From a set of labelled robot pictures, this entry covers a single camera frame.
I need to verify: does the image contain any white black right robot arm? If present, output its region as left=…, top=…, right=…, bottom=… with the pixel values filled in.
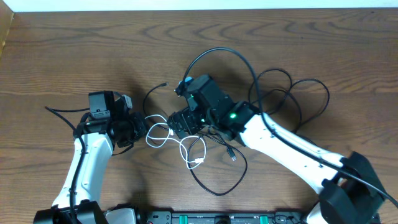
left=167, top=101, right=387, bottom=223

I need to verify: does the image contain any black camera cable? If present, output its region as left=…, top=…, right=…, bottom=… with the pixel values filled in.
left=44, top=105, right=91, bottom=224
left=182, top=47, right=398, bottom=208

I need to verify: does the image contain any black left camera cable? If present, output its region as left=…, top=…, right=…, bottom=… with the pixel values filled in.
left=44, top=105, right=91, bottom=224

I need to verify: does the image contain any black usb cable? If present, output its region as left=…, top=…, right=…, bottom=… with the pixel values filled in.
left=248, top=68, right=330, bottom=134
left=142, top=82, right=249, bottom=197

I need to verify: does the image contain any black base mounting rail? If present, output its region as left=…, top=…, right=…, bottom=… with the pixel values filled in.
left=105, top=210, right=382, bottom=224

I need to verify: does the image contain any black right camera cable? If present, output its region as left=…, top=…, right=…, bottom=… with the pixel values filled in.
left=182, top=47, right=398, bottom=208

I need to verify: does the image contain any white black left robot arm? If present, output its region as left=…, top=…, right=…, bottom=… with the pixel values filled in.
left=33, top=112, right=149, bottom=223

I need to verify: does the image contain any white usb cable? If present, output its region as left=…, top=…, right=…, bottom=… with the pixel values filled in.
left=144, top=114, right=207, bottom=170

